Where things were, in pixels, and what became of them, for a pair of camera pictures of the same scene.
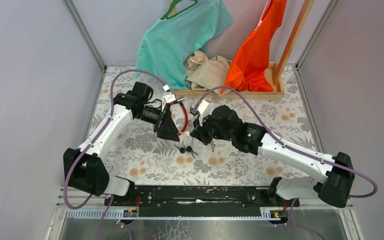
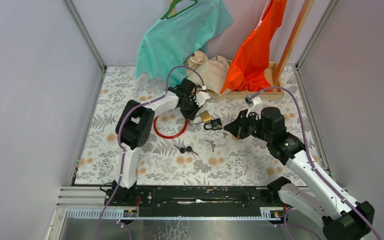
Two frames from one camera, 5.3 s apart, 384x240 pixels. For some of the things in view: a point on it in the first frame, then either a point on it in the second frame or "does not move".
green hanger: [174, 3] does not move
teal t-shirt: [166, 43] does not move
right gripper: [199, 132] to [237, 128]
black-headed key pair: [188, 148] does not move
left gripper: [165, 127] to [190, 114]
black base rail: [199, 201] does not move
